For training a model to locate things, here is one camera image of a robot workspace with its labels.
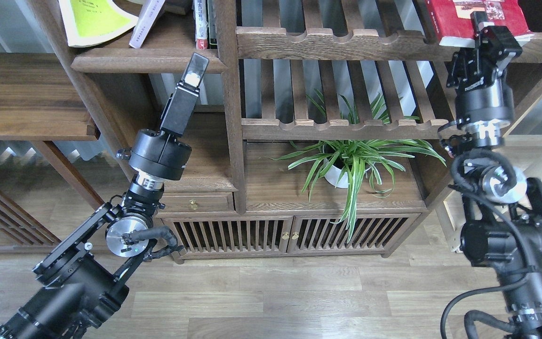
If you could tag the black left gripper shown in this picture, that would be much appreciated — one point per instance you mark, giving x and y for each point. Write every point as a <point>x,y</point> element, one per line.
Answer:
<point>159,154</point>

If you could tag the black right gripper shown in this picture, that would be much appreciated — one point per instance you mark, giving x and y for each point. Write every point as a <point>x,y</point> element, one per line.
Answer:
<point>484,102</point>

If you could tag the purple white book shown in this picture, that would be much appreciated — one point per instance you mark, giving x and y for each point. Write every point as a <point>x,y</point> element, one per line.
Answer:
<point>151,10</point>

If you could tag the yellow green book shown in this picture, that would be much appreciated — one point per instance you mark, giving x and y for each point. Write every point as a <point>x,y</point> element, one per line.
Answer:
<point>92,22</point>

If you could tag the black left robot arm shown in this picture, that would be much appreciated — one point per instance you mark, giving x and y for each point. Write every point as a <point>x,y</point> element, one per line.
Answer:
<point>84,277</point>

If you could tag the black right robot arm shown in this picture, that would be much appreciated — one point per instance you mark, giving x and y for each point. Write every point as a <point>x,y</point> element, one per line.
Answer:
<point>502,207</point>

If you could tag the dark upright book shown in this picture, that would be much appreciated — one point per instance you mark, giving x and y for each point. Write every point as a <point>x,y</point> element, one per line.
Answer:
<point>212,34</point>

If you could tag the red white upright book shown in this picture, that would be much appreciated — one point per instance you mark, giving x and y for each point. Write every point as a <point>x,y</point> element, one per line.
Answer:
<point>200,10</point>

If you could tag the brass drawer knob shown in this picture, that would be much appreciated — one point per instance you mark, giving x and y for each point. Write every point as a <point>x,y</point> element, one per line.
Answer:
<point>193,204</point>

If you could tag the dark wooden bookshelf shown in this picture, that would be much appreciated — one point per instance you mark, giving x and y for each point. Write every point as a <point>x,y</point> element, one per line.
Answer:
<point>302,74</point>

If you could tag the white plant pot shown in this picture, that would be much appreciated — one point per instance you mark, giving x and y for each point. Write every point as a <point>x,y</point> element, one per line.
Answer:
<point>334,175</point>

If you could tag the green spider plant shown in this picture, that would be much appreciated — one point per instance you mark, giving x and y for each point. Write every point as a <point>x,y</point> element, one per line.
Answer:
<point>357,160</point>

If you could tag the wooden slatted rack left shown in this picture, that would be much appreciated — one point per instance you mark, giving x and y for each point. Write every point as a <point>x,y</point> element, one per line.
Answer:
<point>24,233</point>

